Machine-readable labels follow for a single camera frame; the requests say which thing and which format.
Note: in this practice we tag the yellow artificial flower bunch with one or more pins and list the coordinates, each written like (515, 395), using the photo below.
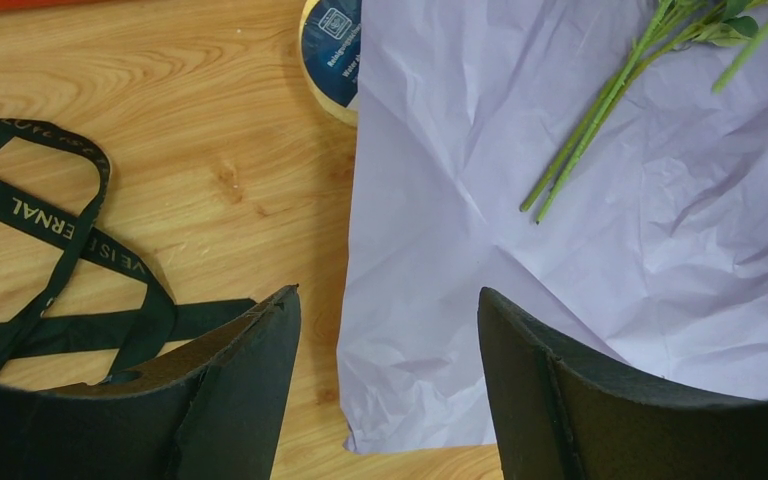
(675, 25)

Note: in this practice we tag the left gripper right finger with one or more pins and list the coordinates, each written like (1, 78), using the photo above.
(563, 410)

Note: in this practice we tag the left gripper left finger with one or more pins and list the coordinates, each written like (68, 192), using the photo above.
(211, 409)

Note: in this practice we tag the masking tape roll blue label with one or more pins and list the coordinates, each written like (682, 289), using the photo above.
(329, 40)

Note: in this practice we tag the red plastic shopping basket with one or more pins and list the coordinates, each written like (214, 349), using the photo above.
(13, 5)

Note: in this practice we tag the pink purple wrapping paper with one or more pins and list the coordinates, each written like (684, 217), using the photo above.
(655, 252)

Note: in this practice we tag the pink artificial flower stem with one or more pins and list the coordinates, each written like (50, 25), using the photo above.
(752, 44)

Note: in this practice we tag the black printed ribbon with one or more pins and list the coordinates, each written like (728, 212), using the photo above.
(136, 335)

